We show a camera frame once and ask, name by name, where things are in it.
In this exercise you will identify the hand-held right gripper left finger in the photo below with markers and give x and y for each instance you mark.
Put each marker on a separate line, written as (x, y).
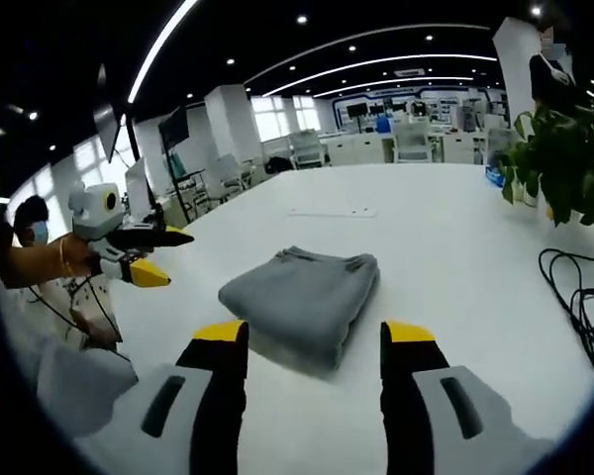
(218, 376)

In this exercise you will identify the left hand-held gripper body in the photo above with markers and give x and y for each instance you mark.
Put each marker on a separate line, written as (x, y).
(96, 213)

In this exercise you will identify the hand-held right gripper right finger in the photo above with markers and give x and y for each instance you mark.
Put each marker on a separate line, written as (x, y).
(411, 376)

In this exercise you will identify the grey towel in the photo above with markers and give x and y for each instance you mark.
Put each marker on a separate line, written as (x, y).
(297, 302)

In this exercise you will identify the person's left hand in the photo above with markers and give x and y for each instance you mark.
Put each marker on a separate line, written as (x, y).
(84, 259)

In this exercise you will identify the white display panel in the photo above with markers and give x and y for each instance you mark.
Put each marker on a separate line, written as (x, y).
(137, 188)

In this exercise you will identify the large monitor on black stand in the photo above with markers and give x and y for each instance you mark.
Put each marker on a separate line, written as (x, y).
(108, 131)

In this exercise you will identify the white office chair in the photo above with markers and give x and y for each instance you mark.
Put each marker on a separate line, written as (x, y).
(231, 173)

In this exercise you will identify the white table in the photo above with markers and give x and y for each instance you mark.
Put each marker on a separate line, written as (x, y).
(450, 257)

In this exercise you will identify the person's light grey garment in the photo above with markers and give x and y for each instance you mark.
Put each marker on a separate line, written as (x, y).
(79, 391)

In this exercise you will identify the black bag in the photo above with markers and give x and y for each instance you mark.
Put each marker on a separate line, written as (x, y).
(280, 164)

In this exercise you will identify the white table hatch plate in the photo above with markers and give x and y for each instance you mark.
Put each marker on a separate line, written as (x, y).
(334, 213)

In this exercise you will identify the blue packet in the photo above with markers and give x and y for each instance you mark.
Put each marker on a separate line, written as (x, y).
(494, 175)

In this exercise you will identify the white mesh chair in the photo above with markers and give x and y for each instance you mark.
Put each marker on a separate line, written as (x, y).
(413, 143)

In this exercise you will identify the blue bin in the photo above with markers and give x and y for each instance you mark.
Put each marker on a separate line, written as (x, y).
(383, 124)

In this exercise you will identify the green potted plant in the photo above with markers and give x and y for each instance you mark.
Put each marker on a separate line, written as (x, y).
(569, 153)

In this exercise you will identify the white bed frame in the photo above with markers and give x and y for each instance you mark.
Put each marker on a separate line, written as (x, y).
(308, 148)

